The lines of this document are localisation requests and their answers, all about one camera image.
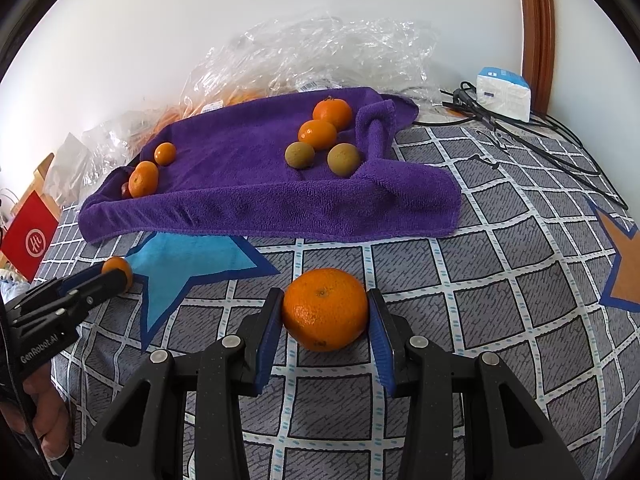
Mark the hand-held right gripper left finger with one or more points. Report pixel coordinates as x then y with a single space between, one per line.
267 350

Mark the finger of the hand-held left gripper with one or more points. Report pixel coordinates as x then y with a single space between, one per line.
82 279
105 287

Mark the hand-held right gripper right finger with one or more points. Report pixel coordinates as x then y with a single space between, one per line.
382 355

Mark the small orange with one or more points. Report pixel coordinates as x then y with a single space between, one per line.
164 153
143 178
317 133
122 264

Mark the large orange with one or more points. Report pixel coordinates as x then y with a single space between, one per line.
325 308

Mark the small red fruit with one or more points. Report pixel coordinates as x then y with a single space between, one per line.
124 189

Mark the brown green kiwi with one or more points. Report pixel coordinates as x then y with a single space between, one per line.
300 155
344 159

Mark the person's left hand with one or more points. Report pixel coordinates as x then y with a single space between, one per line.
47 410

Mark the red paper bag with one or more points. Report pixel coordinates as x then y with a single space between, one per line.
32 237

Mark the cardboard box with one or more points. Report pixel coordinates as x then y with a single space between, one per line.
44 172

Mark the white plastic bag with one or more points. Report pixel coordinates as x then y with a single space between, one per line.
70 165

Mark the grey checked bedsheet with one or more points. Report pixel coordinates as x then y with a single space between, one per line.
500 285

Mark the crumpled clear plastic bag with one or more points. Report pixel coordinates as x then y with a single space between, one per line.
120 145

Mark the purple towel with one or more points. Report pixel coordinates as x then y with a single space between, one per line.
250 195

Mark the pile of bagged oranges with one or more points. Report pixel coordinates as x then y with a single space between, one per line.
220 102

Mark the orange with stem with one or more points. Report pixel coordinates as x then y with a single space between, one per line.
332 112

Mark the blue white tissue pack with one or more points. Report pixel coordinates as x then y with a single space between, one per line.
502 95

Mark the large clear plastic bag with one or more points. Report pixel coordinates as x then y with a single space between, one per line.
325 55

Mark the brown wooden door frame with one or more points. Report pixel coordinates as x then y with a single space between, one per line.
537 35

